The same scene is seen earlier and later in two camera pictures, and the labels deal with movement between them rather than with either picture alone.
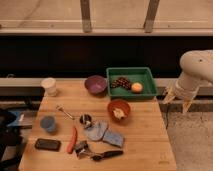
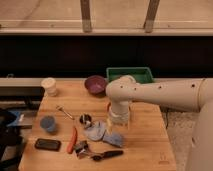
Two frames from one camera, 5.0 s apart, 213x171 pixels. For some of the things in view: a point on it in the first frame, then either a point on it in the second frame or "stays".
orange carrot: [73, 140] stays
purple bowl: [97, 85] stays
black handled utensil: [108, 154] stays
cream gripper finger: [186, 104] -> [129, 116]
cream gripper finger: [169, 96] -> [109, 126]
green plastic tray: [133, 75] stays
